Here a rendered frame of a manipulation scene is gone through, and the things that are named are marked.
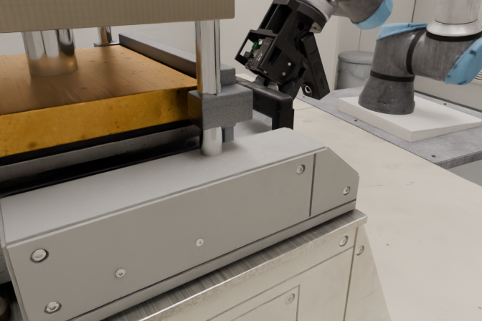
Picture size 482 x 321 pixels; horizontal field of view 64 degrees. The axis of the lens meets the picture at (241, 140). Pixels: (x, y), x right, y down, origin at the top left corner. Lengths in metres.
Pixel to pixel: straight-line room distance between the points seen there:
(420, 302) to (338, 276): 0.20
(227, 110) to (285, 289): 0.15
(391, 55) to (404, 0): 3.00
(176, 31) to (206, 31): 2.66
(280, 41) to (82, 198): 0.39
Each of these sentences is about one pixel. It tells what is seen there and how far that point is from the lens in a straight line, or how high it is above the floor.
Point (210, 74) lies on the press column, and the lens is 0.24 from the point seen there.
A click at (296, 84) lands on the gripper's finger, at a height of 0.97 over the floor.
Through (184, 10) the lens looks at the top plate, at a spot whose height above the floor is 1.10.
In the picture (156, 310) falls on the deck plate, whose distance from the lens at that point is 0.26.
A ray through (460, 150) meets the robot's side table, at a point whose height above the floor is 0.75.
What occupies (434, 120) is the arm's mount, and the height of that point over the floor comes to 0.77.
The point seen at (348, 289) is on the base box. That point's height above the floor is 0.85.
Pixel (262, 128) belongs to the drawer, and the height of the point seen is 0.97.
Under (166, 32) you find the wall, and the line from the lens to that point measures 2.88.
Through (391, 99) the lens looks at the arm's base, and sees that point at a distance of 1.09.
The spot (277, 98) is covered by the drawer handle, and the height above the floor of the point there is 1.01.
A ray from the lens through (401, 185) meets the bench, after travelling 0.79.
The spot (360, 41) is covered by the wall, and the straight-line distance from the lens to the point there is 3.77.
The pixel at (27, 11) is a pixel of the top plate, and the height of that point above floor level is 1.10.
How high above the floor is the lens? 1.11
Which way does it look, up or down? 23 degrees down
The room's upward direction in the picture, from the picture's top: straight up
